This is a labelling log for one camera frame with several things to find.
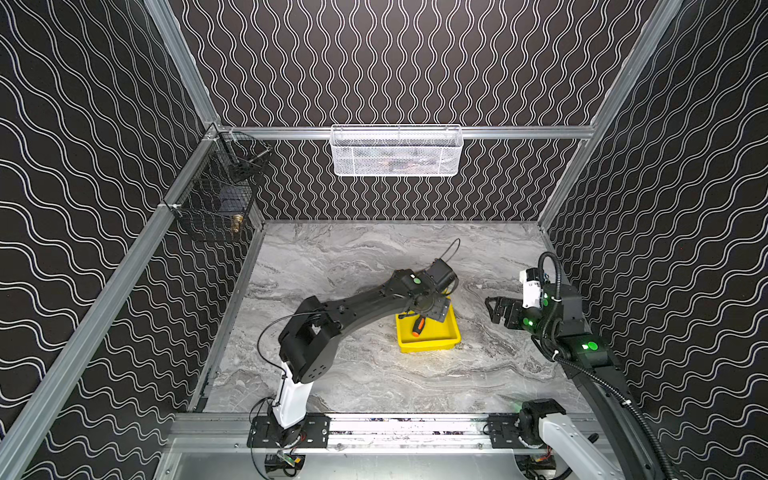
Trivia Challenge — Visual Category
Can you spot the brass object in black basket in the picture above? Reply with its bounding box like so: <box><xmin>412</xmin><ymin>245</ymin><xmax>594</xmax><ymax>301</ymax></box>
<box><xmin>230</xmin><ymin>214</ymin><xmax>244</xmax><ymax>235</ymax></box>

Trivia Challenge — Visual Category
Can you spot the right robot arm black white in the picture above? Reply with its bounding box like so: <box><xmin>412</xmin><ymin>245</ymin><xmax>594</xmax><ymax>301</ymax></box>
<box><xmin>485</xmin><ymin>281</ymin><xmax>679</xmax><ymax>479</ymax></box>

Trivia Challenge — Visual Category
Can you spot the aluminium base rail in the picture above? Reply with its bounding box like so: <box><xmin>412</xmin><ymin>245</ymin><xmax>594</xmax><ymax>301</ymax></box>
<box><xmin>152</xmin><ymin>411</ymin><xmax>607</xmax><ymax>480</ymax></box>

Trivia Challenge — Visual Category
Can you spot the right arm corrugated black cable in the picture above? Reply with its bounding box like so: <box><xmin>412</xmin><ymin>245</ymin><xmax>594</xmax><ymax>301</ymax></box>
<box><xmin>536</xmin><ymin>251</ymin><xmax>679</xmax><ymax>480</ymax></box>

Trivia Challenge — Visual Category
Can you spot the white wire mesh basket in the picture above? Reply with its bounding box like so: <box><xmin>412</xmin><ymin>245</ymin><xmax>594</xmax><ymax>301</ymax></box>
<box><xmin>329</xmin><ymin>124</ymin><xmax>464</xmax><ymax>177</ymax></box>

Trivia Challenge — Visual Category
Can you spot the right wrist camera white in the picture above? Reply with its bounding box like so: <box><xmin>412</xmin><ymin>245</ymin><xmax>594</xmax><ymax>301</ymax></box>
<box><xmin>519</xmin><ymin>268</ymin><xmax>542</xmax><ymax>309</ymax></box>

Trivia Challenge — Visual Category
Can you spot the yellow plastic bin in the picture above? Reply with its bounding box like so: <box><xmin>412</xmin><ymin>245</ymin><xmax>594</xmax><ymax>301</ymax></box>
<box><xmin>395</xmin><ymin>303</ymin><xmax>462</xmax><ymax>354</ymax></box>

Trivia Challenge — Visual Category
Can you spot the black wire basket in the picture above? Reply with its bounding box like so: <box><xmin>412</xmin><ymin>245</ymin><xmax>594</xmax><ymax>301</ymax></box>
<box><xmin>170</xmin><ymin>131</ymin><xmax>274</xmax><ymax>245</ymax></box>

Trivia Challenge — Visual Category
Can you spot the screwdriver black orange handle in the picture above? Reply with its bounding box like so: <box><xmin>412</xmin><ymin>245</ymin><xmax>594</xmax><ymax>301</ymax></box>
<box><xmin>397</xmin><ymin>312</ymin><xmax>426</xmax><ymax>338</ymax></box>

